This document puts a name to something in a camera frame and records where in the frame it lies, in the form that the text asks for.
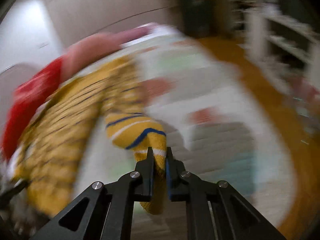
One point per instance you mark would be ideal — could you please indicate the red patterned pillow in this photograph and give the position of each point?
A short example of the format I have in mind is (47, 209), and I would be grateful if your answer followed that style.
(28, 97)

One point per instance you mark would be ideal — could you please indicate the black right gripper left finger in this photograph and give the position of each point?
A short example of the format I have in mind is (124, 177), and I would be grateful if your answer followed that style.
(103, 211)

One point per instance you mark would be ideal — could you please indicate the white shelf unit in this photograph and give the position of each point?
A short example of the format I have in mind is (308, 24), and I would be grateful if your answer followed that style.
(282, 39)

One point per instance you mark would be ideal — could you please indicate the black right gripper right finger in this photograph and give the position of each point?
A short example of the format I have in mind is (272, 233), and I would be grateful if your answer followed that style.
(215, 210)

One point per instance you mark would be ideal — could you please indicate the purple pillow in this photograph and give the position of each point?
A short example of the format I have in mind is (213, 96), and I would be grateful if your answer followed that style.
(135, 33)

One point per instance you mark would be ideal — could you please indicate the pink pillow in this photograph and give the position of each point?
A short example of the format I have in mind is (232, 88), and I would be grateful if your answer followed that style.
(87, 51)

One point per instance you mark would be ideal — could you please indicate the patchwork quilted bedspread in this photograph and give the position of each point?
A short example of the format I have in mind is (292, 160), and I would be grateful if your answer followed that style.
(212, 122)

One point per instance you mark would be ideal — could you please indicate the yellow striped knit sweater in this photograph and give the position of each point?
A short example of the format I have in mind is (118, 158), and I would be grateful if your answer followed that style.
(53, 145)

